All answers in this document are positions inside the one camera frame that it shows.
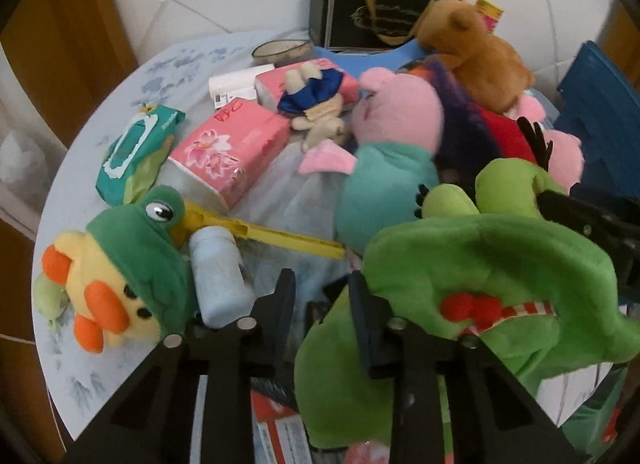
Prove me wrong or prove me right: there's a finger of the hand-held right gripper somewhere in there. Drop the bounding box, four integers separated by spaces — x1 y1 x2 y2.
537 190 640 255

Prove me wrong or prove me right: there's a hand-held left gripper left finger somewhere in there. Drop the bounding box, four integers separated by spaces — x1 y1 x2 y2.
65 268 297 464

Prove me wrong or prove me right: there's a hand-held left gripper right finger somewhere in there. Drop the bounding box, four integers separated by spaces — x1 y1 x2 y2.
348 271 586 464

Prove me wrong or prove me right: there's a green plush toy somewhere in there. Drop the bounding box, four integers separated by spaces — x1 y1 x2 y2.
294 158 640 450

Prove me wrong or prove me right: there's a blue plastic crate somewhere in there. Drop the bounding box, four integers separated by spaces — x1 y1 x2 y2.
555 41 640 205

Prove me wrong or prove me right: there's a yellow duck plush green hood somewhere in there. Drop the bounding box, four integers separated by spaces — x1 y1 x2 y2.
42 185 201 355

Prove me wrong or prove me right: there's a yellow plastic tool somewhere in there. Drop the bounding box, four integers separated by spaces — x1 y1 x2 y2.
172 201 347 261

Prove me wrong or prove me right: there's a white plastic bottle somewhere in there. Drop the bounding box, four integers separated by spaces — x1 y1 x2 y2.
189 225 256 329

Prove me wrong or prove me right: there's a pink pig plush red dress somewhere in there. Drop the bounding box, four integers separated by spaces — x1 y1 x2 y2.
480 91 585 195

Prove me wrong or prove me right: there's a red white box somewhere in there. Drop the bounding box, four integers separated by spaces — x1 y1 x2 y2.
250 389 313 464

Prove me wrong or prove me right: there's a pink pig plush teal body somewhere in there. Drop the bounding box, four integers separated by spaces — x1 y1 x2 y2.
298 66 446 257

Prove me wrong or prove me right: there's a blue feather duster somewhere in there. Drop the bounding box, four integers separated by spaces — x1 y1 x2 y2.
400 56 501 185

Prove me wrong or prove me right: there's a pink floral tissue pack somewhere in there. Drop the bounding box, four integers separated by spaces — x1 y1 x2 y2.
167 96 292 210
254 58 361 112

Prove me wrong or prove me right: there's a brown bear plush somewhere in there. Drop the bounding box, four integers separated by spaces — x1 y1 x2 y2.
415 0 536 115

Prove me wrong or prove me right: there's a small beige doll blue skirt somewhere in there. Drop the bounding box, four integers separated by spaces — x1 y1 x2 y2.
277 65 351 150

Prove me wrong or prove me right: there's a white barcode box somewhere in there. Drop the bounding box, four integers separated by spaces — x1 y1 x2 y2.
214 86 258 109

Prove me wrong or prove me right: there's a green wet wipes pack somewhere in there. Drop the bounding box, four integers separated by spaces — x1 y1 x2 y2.
95 103 187 206

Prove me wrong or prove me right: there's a white small box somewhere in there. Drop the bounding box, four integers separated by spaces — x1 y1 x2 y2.
208 64 276 95

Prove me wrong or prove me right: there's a yellow pink chips can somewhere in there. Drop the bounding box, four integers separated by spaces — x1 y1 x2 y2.
472 0 503 35

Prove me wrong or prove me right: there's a clear tape roll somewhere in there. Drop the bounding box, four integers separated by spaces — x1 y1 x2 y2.
251 39 313 66

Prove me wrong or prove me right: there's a clear plastic bag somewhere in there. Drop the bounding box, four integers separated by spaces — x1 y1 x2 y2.
0 134 66 190

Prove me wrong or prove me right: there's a black gift box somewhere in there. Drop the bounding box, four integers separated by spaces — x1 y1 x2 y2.
308 0 446 51

